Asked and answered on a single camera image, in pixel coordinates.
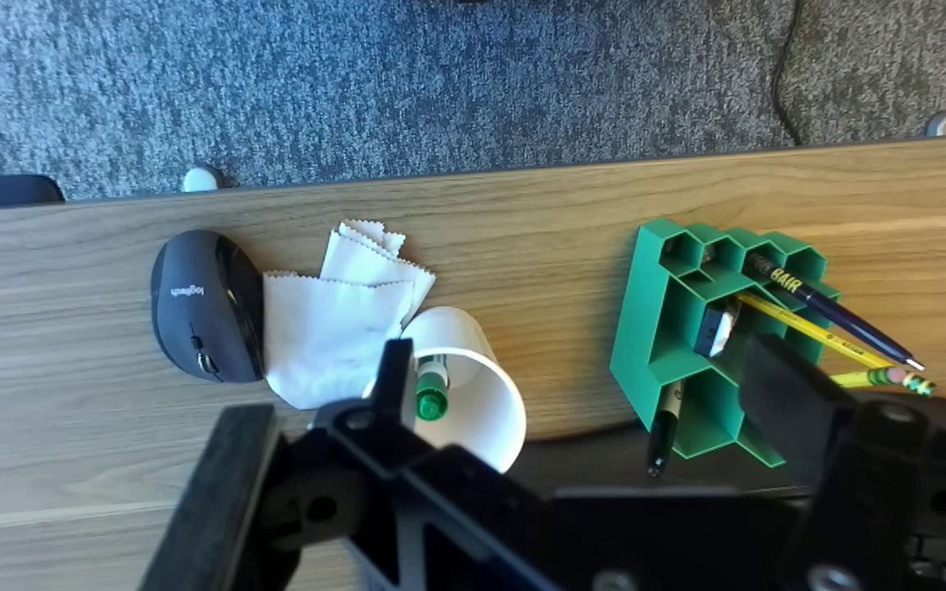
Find dark blue pen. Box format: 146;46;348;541
748;257;930;374

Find black floor cables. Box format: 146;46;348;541
770;0;807;149

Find yellow pencil pink eraser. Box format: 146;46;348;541
832;366;941;400

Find black marker grey barrel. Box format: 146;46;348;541
645;379;687;479

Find white paper cup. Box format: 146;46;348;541
399;304;531;475

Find white crumpled cloth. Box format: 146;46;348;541
259;216;440;413

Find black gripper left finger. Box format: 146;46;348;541
134;335;468;591

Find black keyboard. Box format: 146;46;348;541
508;420;946;591

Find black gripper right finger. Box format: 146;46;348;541
735;328;946;591

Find black computer mouse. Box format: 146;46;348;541
147;227;271;388

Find green honeycomb pen rack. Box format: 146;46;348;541
607;216;843;472

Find green marker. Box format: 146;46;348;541
414;354;453;424

